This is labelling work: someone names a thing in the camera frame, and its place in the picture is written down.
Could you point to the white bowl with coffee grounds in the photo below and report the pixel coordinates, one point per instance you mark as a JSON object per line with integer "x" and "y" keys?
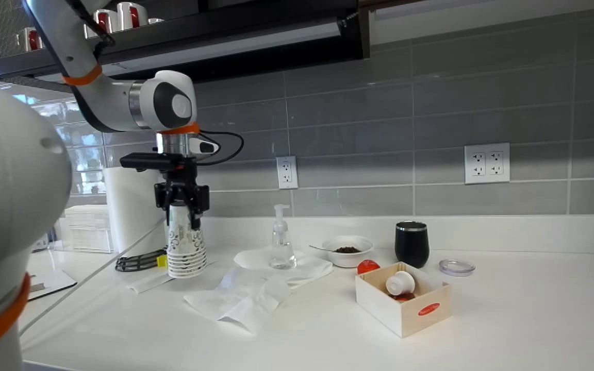
{"x": 347, "y": 255}

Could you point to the red toy piece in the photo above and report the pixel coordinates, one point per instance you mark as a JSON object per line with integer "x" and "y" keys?
{"x": 404, "y": 297}

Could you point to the light wooden box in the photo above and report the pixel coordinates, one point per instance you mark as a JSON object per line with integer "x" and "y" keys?
{"x": 405, "y": 314}

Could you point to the crumpled white paper towel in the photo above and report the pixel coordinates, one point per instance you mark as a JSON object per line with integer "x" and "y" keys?
{"x": 248, "y": 296}

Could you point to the small yellow block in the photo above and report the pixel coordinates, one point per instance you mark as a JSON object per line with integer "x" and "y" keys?
{"x": 162, "y": 261}

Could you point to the metal spoon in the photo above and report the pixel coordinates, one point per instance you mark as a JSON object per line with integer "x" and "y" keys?
{"x": 319, "y": 248}

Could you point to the stack of patterned paper cups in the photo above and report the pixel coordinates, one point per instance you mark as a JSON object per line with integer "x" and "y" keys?
{"x": 186, "y": 247}

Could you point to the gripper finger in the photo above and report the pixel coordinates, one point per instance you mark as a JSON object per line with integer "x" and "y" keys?
{"x": 200, "y": 198}
{"x": 160, "y": 197}

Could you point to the clear napkin holder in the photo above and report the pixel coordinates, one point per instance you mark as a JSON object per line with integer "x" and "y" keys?
{"x": 86, "y": 232}

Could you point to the black steel tumbler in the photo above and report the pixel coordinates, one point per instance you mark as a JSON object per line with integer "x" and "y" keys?
{"x": 412, "y": 247}

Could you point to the single white wall socket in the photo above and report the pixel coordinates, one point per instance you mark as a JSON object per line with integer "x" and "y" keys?
{"x": 287, "y": 172}

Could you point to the white paper towel roll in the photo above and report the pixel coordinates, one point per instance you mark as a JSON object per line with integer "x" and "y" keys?
{"x": 132, "y": 211}

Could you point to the double white wall socket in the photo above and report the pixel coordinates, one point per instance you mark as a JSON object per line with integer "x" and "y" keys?
{"x": 487, "y": 163}

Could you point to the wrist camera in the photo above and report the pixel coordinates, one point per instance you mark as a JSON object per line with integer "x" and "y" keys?
{"x": 147, "y": 161}

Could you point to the small white cup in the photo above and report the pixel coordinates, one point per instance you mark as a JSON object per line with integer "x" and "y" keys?
{"x": 400, "y": 282}

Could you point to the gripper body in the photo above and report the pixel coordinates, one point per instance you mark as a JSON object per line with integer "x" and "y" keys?
{"x": 181, "y": 186}

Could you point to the row of red white mugs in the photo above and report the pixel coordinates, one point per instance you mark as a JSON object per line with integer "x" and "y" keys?
{"x": 128, "y": 15}

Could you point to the clear soap pump bottle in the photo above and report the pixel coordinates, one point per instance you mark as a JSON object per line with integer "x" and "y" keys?
{"x": 282, "y": 247}

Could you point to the clear plastic lid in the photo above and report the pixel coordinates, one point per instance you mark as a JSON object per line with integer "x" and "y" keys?
{"x": 457, "y": 267}

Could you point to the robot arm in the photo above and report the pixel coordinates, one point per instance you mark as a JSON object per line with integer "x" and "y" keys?
{"x": 13, "y": 196}

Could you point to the black wall cabinet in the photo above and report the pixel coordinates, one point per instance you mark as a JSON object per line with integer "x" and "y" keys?
{"x": 225, "y": 36}

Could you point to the folded white napkin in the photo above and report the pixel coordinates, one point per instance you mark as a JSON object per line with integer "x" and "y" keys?
{"x": 148, "y": 282}

